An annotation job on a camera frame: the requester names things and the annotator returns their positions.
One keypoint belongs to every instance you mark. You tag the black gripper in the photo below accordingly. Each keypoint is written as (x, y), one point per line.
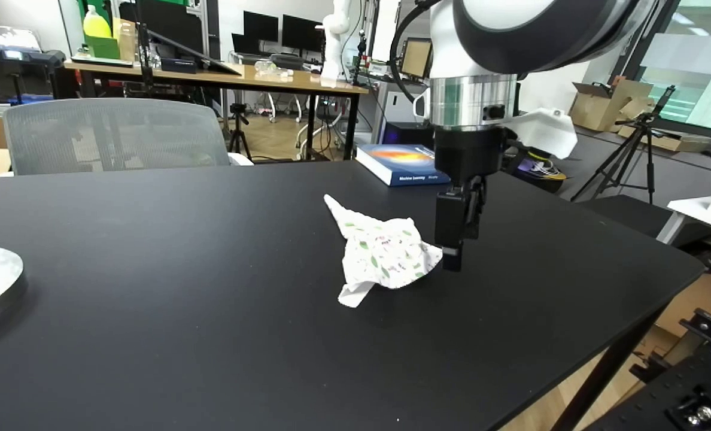
(464, 159)

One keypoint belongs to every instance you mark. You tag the white cloth with green trees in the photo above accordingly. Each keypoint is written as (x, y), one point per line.
(378, 251)

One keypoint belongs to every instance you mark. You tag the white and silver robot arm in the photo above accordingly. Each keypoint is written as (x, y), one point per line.
(480, 50)

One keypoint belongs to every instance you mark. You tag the blue hardcover book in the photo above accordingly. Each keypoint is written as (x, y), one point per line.
(399, 164)

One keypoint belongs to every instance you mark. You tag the cardboard box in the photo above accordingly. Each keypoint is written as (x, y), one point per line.
(596, 106)

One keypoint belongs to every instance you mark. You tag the black computer monitor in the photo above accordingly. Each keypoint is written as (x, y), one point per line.
(259, 27)

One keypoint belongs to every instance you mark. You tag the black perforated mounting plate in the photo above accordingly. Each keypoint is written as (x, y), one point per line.
(676, 390)

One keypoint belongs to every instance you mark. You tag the wooden desk with black legs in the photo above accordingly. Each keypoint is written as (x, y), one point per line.
(239, 76)

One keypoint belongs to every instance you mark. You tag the grey mesh office chair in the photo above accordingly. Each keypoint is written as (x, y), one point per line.
(104, 134)

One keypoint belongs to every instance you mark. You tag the black camera tripod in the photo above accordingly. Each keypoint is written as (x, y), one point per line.
(614, 170)

